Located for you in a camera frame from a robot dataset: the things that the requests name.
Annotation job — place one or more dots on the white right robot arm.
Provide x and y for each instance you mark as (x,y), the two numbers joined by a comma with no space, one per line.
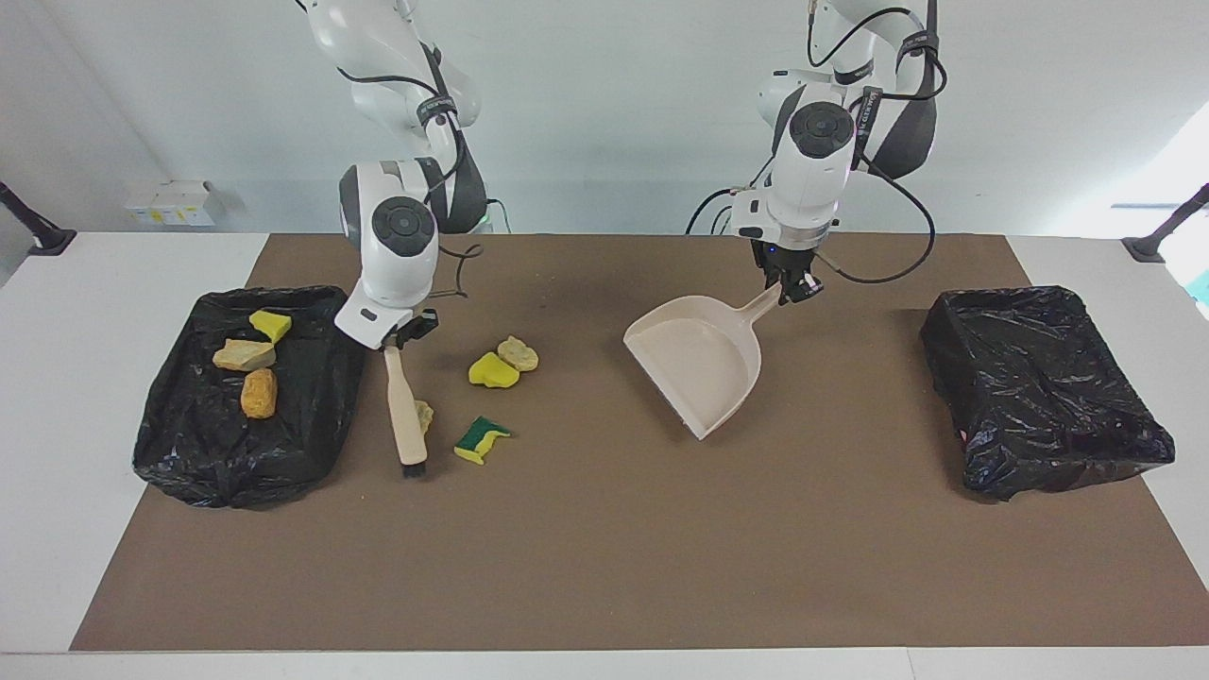
(397,255)

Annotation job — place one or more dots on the black stand leg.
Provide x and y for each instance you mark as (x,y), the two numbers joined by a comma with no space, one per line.
(52,241)
(1148,247)

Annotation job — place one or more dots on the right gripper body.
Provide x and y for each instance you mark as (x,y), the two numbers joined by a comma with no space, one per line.
(378,316)

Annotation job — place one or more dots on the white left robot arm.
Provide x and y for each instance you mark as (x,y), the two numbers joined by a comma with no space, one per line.
(812,179)

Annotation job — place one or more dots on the black bag lined bin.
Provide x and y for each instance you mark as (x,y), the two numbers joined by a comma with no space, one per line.
(1039,397)
(189,444)

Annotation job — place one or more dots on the brown table mat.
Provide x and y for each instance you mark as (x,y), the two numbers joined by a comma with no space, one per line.
(661,567)

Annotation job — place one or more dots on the small white wall box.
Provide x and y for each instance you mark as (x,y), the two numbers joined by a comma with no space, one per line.
(140,212)

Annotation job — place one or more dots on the green yellow curved sponge piece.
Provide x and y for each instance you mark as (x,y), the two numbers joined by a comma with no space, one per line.
(482,439)

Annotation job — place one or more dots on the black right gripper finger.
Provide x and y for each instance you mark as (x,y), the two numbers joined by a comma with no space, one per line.
(423,325)
(392,343)

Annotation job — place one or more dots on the yellow sponge green backing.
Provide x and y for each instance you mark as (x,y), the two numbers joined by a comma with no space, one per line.
(272,326)

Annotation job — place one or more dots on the brown cork-like lump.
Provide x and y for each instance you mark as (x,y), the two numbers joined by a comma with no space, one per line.
(259,395)

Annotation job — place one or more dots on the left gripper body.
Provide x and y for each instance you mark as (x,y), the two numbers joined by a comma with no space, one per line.
(789,222)

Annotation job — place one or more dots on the beige plastic dustpan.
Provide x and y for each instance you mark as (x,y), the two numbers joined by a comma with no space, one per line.
(704,364)

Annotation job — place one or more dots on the beige brush black bristles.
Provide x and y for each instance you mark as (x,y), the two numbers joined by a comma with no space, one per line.
(404,406)

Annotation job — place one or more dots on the beige sponge piece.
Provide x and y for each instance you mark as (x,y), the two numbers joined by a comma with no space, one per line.
(425,416)
(519,354)

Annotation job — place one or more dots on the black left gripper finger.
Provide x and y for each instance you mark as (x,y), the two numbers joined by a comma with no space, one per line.
(776,285)
(806,288)

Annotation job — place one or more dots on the large white wall box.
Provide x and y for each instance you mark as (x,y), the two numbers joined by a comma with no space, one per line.
(184,203)

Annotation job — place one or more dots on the plain yellow sponge piece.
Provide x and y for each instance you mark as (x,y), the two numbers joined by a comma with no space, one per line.
(491,371)

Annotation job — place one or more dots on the tan sponge chunk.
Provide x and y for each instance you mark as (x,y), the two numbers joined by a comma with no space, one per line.
(244,356)

